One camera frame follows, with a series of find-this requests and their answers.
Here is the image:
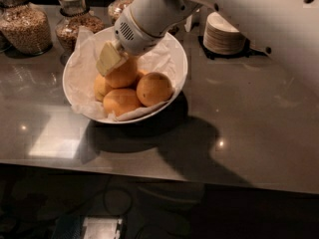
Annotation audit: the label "white paper bowl liner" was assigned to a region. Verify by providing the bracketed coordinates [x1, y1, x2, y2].
[66, 26, 177, 122]

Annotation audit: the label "white stand frame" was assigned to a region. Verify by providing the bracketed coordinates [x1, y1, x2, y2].
[184, 9, 200, 32]

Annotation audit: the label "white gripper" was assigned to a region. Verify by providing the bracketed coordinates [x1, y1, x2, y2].
[96, 0, 199, 77]

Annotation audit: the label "black cable under table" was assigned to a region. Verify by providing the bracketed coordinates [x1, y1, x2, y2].
[103, 177, 135, 217]

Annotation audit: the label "black rubber mat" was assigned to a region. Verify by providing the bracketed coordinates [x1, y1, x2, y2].
[198, 35, 273, 60]

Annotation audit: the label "large glass cereal jar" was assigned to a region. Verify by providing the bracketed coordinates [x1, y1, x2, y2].
[0, 0, 52, 56]

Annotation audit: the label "middle hidden orange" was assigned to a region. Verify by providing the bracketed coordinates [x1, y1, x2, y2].
[134, 70, 149, 86]

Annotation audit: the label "right glass cereal jar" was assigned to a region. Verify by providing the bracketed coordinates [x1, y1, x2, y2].
[108, 0, 133, 25]

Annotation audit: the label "grey device under table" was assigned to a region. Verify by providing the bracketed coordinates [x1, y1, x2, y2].
[51, 215, 126, 239]

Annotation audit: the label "middle glass granola jar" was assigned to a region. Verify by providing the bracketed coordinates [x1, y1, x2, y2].
[55, 0, 105, 53]

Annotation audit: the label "tall stack paper bowls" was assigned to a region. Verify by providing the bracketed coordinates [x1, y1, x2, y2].
[203, 12, 246, 55]

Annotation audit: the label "white ceramic bowl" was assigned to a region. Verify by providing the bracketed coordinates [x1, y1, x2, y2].
[62, 26, 189, 124]

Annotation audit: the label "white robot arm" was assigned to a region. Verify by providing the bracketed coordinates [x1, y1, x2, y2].
[114, 0, 319, 94]

